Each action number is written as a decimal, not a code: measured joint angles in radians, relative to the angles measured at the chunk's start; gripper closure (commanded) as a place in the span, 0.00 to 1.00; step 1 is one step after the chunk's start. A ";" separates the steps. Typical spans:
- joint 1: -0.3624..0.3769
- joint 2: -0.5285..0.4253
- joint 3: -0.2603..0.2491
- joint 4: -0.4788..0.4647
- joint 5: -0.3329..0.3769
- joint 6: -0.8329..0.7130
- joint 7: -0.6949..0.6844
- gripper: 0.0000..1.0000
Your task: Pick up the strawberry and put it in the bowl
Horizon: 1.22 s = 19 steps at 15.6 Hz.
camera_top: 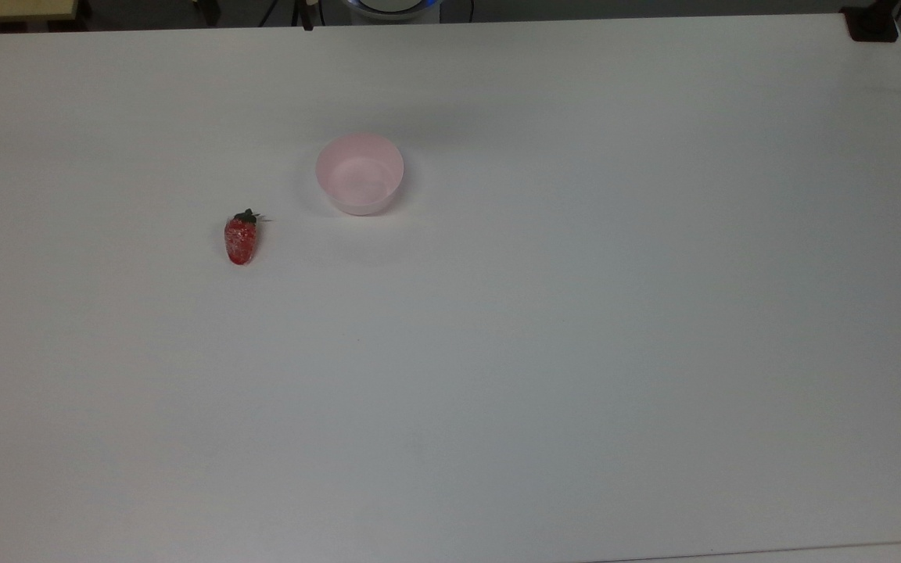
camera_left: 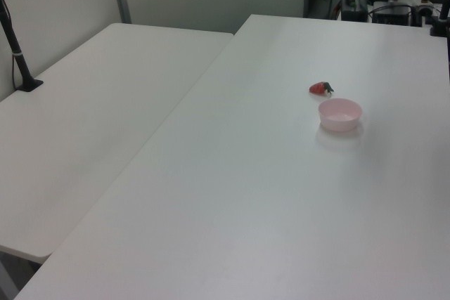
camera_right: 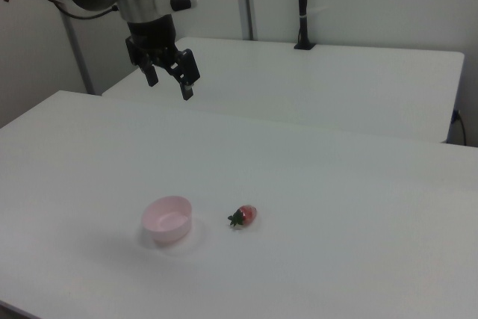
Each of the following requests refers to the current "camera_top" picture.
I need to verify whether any red strawberry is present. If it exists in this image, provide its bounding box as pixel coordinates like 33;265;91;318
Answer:
224;208;273;266

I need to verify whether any pink plastic bowl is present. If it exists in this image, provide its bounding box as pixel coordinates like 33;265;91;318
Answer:
315;132;405;217

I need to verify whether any black table clamp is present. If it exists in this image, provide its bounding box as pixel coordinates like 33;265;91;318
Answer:
840;0;901;43

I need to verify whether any beige side table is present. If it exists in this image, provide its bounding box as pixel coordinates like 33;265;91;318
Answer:
0;0;81;23

